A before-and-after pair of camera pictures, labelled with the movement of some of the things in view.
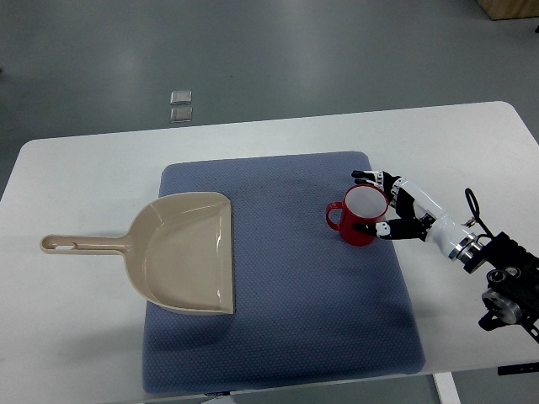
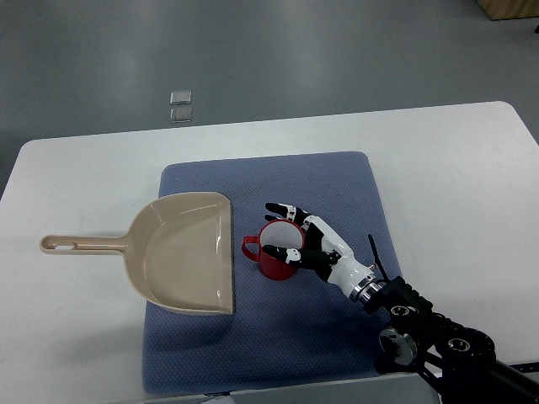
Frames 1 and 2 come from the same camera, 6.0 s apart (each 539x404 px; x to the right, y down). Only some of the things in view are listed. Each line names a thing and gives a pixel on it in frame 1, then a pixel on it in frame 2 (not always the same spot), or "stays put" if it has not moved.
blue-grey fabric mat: (307, 305) stays put
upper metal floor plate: (181, 97) stays put
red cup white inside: (362, 204) to (283, 233)
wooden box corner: (508, 9) stays put
